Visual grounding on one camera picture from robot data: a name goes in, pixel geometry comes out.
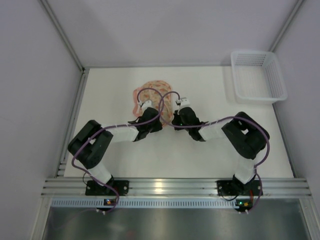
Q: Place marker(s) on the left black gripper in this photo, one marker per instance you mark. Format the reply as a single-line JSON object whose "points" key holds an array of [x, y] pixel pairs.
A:
{"points": [[152, 116]]}

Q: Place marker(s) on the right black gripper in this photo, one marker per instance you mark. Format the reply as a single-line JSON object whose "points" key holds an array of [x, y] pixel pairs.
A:
{"points": [[184, 116]]}

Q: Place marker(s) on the peach floral mesh laundry bag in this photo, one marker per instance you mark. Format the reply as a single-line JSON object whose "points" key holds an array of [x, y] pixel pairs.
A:
{"points": [[163, 87]]}

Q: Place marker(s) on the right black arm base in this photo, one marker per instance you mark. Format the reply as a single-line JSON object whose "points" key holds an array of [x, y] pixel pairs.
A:
{"points": [[234, 187]]}

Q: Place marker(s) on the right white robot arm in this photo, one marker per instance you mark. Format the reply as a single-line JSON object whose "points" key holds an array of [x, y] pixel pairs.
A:
{"points": [[247, 137]]}

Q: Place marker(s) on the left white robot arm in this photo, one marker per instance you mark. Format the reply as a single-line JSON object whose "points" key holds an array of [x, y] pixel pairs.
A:
{"points": [[90, 144]]}

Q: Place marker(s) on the white plastic basket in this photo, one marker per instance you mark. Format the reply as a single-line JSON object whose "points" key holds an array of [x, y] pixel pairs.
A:
{"points": [[257, 77]]}

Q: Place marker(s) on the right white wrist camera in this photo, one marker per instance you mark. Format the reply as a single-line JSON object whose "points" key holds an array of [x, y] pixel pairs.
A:
{"points": [[183, 102]]}

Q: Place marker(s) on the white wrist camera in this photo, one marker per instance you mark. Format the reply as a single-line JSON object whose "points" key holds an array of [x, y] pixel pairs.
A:
{"points": [[183, 102], [146, 104]]}

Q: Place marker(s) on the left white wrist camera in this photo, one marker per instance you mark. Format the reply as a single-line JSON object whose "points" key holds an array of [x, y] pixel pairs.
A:
{"points": [[146, 104]]}

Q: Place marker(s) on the white slotted cable duct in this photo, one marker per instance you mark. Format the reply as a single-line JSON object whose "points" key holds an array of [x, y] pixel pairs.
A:
{"points": [[144, 203]]}

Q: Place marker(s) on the left aluminium frame post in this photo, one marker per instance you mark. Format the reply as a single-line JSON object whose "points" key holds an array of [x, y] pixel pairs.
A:
{"points": [[61, 33]]}

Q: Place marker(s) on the aluminium frame post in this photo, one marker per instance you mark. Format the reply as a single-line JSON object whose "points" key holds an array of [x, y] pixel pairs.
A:
{"points": [[297, 7], [61, 33]]}

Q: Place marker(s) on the aluminium mounting rail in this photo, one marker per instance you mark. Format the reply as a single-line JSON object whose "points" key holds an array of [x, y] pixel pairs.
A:
{"points": [[275, 188]]}

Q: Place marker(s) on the right aluminium frame post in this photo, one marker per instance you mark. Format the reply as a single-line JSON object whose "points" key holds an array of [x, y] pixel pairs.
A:
{"points": [[297, 7]]}

